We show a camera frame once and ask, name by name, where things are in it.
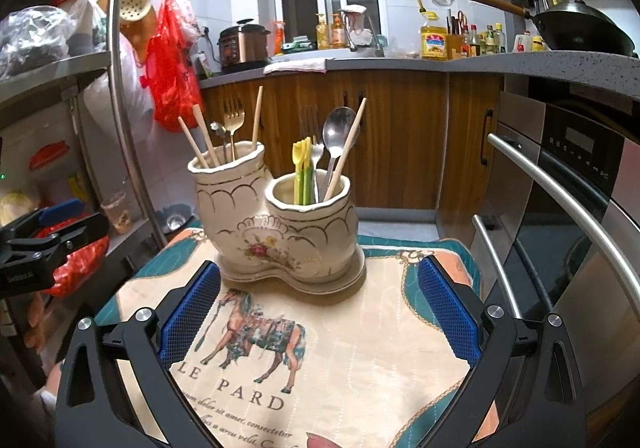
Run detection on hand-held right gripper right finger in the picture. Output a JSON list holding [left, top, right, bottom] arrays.
[[400, 255, 587, 448]]

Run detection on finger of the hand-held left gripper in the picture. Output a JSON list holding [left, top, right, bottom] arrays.
[[7, 213, 110, 274], [0, 199, 86, 241]]

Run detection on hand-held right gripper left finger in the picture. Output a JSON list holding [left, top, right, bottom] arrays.
[[54, 259, 222, 448]]

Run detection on cream ceramic utensil holder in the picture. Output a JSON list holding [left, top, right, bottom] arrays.
[[187, 141, 367, 296]]

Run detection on silver flower-shaped spoon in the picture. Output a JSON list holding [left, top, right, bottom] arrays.
[[210, 121, 230, 164]]

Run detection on yellow plastic fork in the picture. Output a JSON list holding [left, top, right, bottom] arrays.
[[292, 142, 303, 204]]

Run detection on person's left hand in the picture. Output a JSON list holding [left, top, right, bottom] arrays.
[[24, 295, 53, 355]]

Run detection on red bag of food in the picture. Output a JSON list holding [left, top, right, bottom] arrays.
[[37, 223, 110, 299]]

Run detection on clear plastic cup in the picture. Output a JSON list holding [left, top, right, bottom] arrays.
[[101, 191, 133, 234]]

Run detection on red-lidded container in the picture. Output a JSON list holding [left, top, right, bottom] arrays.
[[27, 141, 71, 174]]

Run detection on trash bin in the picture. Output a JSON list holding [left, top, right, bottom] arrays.
[[155, 203, 193, 235]]

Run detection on white plastic bag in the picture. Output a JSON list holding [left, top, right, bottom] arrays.
[[82, 46, 156, 144]]

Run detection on horse-print mat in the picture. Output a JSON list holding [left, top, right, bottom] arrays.
[[95, 225, 501, 448]]

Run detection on metal storage rack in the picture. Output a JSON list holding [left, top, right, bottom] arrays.
[[0, 0, 168, 379]]

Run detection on wooden chopstick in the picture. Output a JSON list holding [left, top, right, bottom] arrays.
[[251, 86, 264, 149], [193, 104, 221, 167], [322, 97, 367, 202], [178, 116, 209, 168]]

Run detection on built-in steel oven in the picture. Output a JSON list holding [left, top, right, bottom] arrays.
[[470, 88, 640, 429]]

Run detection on red plastic bag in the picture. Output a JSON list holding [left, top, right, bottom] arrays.
[[142, 0, 203, 134]]

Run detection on wooden lower cabinets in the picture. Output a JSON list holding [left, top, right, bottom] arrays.
[[200, 68, 503, 211]]

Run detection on gold metal fork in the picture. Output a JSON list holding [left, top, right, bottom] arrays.
[[222, 98, 246, 164]]

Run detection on yellow plastic spoon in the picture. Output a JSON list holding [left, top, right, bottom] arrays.
[[299, 138, 312, 204]]

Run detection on silver metal fork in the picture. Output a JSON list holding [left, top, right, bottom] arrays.
[[311, 135, 325, 204]]

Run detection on large silver spoon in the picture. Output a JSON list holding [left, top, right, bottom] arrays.
[[322, 107, 357, 189]]

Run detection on yellow perforated scoop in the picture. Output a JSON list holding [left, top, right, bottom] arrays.
[[119, 0, 151, 24]]

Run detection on copper electric pressure cooker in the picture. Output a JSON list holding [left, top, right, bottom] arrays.
[[217, 18, 271, 74]]

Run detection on wooden knife block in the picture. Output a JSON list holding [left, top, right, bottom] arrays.
[[446, 11, 469, 60]]

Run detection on yellow cooking oil bottle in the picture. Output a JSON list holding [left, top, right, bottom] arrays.
[[420, 17, 449, 61]]

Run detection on row of sauce bottles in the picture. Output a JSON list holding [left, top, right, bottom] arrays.
[[460, 22, 546, 58]]

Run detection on white dish cloth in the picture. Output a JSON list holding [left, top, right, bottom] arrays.
[[263, 57, 335, 75]]

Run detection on metal kitchen faucet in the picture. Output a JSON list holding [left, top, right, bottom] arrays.
[[340, 6, 386, 58]]

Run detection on green box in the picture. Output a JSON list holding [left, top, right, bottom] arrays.
[[281, 36, 316, 53]]

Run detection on orange dish soap bottle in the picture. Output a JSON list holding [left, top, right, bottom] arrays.
[[331, 12, 348, 49]]

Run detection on black wok with wooden handle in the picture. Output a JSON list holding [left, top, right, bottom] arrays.
[[468, 0, 638, 58]]

